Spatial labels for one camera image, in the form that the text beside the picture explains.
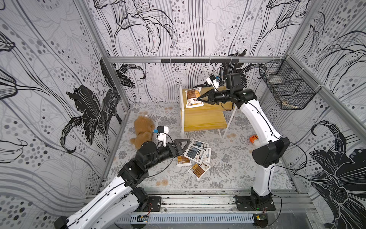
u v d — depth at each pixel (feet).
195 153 2.89
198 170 2.68
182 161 2.82
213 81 2.25
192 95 2.40
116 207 1.81
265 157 1.62
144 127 2.98
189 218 2.51
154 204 2.40
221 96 2.13
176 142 1.82
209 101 2.16
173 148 1.85
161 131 1.95
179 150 1.79
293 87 2.89
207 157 2.89
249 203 2.35
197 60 2.98
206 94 2.27
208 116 3.11
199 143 3.12
